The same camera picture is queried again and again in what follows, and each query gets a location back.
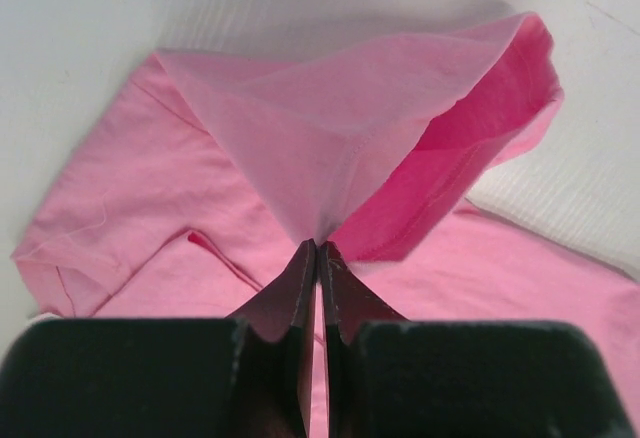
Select pink t shirt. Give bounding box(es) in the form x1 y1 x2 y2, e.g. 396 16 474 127
12 13 639 421

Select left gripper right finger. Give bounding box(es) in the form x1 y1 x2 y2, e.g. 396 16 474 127
318 242 635 437

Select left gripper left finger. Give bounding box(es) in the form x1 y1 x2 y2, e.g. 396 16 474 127
1 241 317 437

